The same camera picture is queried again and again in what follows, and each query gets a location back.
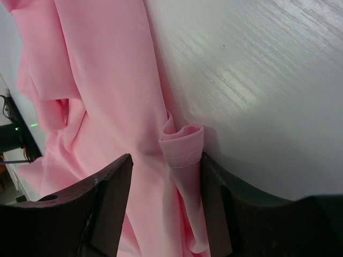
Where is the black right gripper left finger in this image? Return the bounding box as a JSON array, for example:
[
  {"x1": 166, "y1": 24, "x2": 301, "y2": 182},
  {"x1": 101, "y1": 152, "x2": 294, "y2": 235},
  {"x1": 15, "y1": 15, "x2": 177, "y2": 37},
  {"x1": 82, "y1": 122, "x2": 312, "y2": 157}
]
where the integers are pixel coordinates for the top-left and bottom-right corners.
[{"x1": 1, "y1": 154, "x2": 133, "y2": 256}]

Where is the pink t shirt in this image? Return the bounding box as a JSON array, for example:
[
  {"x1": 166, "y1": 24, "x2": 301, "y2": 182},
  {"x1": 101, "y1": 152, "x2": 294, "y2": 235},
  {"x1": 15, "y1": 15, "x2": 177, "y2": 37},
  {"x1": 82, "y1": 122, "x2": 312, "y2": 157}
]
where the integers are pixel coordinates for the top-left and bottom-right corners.
[{"x1": 3, "y1": 1, "x2": 210, "y2": 256}]

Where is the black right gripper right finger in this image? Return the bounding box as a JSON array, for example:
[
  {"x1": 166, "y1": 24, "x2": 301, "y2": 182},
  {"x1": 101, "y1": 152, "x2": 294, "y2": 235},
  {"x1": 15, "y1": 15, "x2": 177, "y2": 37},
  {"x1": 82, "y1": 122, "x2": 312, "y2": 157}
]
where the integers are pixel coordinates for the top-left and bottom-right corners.
[{"x1": 200, "y1": 154, "x2": 342, "y2": 256}]

